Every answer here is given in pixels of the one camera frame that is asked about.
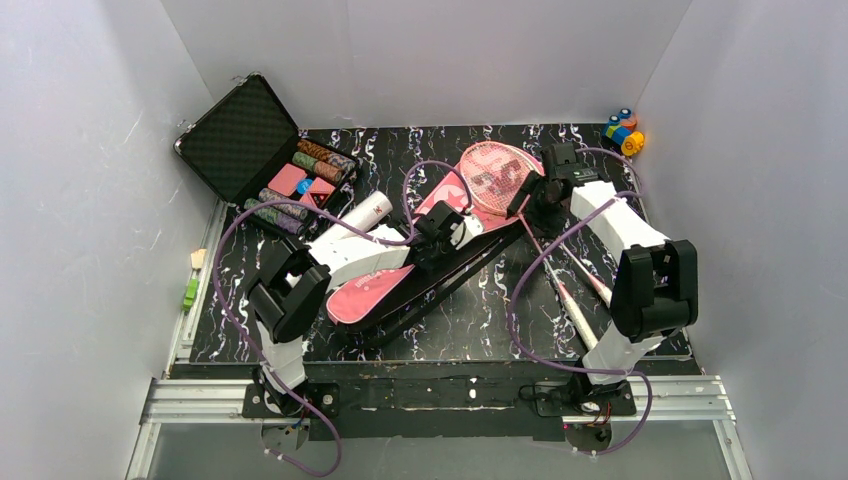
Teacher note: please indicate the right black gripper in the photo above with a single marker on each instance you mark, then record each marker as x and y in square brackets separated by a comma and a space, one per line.
[547, 196]

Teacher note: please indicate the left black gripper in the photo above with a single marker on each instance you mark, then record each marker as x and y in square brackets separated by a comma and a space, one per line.
[436, 237]

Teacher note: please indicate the pink badminton racket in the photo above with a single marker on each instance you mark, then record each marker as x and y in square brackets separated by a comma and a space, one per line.
[597, 284]
[494, 172]

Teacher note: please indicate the white shuttlecock tube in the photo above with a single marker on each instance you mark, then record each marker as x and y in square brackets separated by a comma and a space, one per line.
[366, 215]

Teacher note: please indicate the pink racket bag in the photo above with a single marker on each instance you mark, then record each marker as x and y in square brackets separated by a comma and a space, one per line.
[379, 308]

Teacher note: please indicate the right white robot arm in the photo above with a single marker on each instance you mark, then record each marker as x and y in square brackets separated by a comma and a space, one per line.
[655, 293]

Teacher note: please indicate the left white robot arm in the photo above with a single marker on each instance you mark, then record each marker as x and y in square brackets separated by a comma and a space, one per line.
[289, 290]

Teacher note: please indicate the colourful toy blocks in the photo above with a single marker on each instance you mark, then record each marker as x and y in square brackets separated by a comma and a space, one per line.
[622, 130]

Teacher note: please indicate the pink card deck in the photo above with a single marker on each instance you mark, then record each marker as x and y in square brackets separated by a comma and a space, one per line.
[318, 193]
[286, 180]

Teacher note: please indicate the green red chip stack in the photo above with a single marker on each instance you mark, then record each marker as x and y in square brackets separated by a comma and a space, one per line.
[322, 169]

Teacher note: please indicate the blue dealer chip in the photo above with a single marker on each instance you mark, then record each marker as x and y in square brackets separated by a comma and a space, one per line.
[304, 186]

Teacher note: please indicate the green purple chip stack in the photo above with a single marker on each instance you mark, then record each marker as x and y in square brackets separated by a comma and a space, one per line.
[287, 216]

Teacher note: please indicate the brown striped chip stack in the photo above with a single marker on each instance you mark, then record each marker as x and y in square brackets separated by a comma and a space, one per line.
[327, 156]

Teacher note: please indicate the black poker chip case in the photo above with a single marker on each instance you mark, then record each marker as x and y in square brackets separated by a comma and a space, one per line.
[242, 142]

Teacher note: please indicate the beige clip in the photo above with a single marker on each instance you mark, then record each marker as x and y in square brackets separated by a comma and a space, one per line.
[197, 258]

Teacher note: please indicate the green clip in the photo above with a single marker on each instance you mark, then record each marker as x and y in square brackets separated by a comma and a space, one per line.
[190, 295]

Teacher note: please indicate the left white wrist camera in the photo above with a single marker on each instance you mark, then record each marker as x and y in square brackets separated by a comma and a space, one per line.
[471, 228]

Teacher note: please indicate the chrome case handle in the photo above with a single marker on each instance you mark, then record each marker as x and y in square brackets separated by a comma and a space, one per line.
[342, 199]

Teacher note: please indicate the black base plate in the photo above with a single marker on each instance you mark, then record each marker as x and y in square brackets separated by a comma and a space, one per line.
[443, 399]

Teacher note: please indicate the aluminium rail frame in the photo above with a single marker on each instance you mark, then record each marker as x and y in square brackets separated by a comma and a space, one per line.
[209, 378]

